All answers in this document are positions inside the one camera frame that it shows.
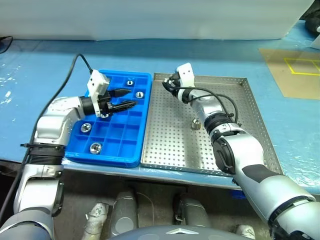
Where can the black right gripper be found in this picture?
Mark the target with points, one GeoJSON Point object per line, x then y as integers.
{"type": "Point", "coordinates": [175, 80]}

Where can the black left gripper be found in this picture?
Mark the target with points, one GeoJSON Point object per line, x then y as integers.
{"type": "Point", "coordinates": [106, 105]}

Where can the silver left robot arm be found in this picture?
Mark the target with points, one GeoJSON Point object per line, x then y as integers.
{"type": "Point", "coordinates": [50, 125]}

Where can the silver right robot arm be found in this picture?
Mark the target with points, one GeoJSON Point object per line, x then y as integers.
{"type": "Point", "coordinates": [250, 155]}

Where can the blue compartment tray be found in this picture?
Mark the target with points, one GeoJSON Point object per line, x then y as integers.
{"type": "Point", "coordinates": [130, 132]}

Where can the metal nut right compartment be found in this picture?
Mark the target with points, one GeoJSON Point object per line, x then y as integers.
{"type": "Point", "coordinates": [139, 94]}

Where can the metal nut compartment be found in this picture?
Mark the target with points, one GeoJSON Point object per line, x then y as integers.
{"type": "Point", "coordinates": [85, 127]}
{"type": "Point", "coordinates": [95, 147]}
{"type": "Point", "coordinates": [130, 82]}
{"type": "Point", "coordinates": [139, 94]}

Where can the metal nut top compartment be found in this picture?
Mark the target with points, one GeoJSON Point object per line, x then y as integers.
{"type": "Point", "coordinates": [130, 82]}

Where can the metal nut left compartment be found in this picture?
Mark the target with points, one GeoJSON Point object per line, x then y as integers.
{"type": "Point", "coordinates": [85, 127]}

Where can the perforated metal tray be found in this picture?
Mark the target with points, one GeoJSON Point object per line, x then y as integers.
{"type": "Point", "coordinates": [170, 130]}

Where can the metal nut bottom compartment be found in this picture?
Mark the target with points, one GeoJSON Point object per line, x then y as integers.
{"type": "Point", "coordinates": [95, 147]}

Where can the white backdrop board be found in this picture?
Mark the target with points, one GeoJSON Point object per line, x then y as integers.
{"type": "Point", "coordinates": [150, 17]}

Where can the brown floor mat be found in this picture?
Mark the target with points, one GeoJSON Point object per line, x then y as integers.
{"type": "Point", "coordinates": [275, 75]}

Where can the dark grey rounded shape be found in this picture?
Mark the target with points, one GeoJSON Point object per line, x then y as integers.
{"type": "Point", "coordinates": [125, 212]}
{"type": "Point", "coordinates": [195, 212]}

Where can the scuffed white rounded shape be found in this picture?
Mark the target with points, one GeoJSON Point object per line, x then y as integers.
{"type": "Point", "coordinates": [246, 231]}
{"type": "Point", "coordinates": [96, 220]}

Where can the blue sticker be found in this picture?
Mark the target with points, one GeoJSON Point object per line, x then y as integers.
{"type": "Point", "coordinates": [238, 195]}

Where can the grey curved shell with emblem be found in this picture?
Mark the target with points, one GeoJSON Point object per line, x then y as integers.
{"type": "Point", "coordinates": [175, 233]}

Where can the white plastic object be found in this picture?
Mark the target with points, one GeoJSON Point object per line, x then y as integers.
{"type": "Point", "coordinates": [316, 40]}

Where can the black round object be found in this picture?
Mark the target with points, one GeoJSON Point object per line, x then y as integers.
{"type": "Point", "coordinates": [312, 22]}

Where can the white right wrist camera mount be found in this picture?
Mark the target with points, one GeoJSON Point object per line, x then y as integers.
{"type": "Point", "coordinates": [186, 73]}

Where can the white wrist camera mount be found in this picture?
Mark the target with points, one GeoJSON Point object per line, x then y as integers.
{"type": "Point", "coordinates": [186, 73]}
{"type": "Point", "coordinates": [96, 81]}

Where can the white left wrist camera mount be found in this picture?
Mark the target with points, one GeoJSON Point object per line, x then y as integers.
{"type": "Point", "coordinates": [96, 81]}

